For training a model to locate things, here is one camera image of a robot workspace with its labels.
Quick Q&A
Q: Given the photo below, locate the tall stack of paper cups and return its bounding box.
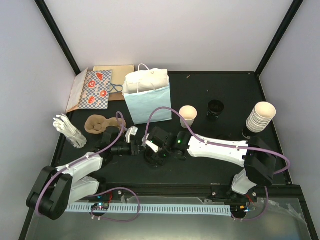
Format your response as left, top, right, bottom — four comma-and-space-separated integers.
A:
242, 101, 277, 139

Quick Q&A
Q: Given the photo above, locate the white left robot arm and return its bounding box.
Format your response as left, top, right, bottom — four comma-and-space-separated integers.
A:
26, 126, 141, 220

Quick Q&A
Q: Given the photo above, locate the black paper cup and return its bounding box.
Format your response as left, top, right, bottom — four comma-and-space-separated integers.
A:
144, 149, 163, 168
207, 99, 225, 122

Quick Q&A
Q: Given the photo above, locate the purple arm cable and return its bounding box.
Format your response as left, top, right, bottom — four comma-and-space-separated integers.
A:
145, 106, 292, 174
34, 111, 128, 216

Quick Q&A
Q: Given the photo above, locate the light blue slotted cable duct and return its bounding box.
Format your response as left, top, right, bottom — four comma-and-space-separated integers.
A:
65, 202, 231, 217

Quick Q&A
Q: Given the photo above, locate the white orange-edged paper bag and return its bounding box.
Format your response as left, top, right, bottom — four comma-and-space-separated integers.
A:
66, 68, 88, 113

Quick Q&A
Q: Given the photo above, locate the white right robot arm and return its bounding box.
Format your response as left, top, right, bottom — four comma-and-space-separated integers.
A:
142, 127, 277, 202

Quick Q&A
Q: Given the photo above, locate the brown kraft paper bag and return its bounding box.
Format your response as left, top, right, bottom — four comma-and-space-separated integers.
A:
108, 92, 125, 101

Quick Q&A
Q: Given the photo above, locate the blue checkered paper bag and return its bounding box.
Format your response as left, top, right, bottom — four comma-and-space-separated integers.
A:
78, 70, 123, 110

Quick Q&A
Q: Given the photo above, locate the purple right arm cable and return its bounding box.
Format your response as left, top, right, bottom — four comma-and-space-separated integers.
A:
145, 106, 292, 174

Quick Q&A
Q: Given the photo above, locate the tan kraft paper bag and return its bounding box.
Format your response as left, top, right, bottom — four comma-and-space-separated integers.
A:
93, 65, 135, 94

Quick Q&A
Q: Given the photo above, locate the light blue paper bag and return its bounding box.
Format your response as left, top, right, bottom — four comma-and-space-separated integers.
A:
122, 68, 171, 125

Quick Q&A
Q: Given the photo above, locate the small electronics board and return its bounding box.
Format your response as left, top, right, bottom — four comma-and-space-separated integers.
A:
91, 203, 110, 211

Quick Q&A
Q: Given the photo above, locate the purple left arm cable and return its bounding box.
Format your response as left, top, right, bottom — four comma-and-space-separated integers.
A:
34, 111, 128, 216

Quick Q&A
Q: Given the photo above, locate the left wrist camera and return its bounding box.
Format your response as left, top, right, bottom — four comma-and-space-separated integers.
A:
125, 126, 138, 143

